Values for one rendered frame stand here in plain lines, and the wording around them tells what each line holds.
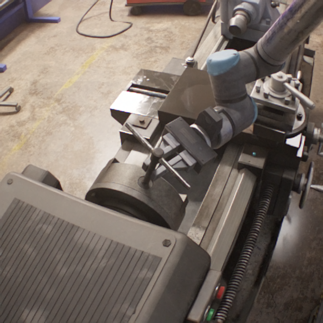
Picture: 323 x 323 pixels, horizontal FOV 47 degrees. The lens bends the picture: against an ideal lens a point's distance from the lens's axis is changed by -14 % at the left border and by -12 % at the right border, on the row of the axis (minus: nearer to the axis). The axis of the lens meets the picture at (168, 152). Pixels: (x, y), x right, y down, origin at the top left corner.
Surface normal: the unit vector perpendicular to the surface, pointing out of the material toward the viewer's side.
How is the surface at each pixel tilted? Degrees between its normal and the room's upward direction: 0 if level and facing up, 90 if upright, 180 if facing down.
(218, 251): 36
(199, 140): 18
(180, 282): 45
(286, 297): 0
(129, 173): 2
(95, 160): 0
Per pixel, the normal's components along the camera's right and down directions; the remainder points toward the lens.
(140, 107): -0.04, -0.69
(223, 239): 0.51, -0.41
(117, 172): -0.29, -0.73
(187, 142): 0.22, -0.55
